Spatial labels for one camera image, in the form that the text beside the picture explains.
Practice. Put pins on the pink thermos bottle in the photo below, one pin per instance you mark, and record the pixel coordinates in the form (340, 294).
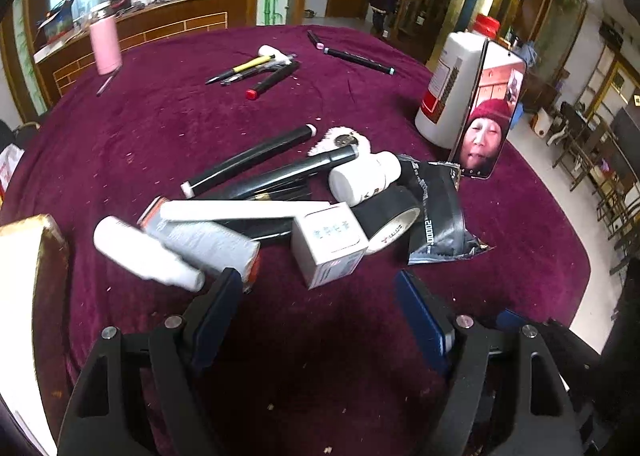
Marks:
(105, 45)

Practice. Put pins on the long silver red box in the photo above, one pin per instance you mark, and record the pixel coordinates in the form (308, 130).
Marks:
(209, 246)

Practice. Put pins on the yellow black pen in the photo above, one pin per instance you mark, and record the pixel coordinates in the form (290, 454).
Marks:
(257, 61)

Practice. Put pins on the white tube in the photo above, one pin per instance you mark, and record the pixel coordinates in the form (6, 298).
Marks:
(221, 210)

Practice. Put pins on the long black pen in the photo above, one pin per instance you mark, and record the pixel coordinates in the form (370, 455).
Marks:
(348, 57)

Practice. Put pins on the black foil snack packet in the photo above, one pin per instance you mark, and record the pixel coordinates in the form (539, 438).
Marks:
(439, 234)

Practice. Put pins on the small silver medicine box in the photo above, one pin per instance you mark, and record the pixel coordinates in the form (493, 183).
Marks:
(327, 244)

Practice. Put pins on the white spray bottle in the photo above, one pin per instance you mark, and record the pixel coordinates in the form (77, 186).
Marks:
(144, 256)

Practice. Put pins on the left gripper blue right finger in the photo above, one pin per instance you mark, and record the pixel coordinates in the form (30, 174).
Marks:
(429, 318)

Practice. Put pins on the white powder puff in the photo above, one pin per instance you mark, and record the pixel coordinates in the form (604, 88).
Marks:
(340, 140)

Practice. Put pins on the wooden cabinet counter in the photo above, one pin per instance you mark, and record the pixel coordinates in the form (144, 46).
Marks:
(60, 69)

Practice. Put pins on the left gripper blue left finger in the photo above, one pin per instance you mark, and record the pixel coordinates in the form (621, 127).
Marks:
(222, 300)

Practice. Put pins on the smartphone with lit screen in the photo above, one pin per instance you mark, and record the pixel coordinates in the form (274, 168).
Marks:
(494, 97)

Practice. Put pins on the white jug red cap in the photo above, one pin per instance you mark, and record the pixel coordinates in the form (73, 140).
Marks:
(444, 104)

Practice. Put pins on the black tape roll white core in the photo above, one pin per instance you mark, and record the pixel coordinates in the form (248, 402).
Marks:
(385, 217)

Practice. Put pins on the gold-edged white cardboard box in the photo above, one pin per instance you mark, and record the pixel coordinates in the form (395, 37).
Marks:
(22, 248)

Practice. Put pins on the black marker white cap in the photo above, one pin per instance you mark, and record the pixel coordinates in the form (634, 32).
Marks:
(247, 159)

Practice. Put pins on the white pill bottle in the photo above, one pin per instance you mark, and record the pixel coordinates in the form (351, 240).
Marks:
(364, 177)

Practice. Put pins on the thick black marker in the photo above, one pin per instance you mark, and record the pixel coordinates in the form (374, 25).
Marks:
(299, 170)

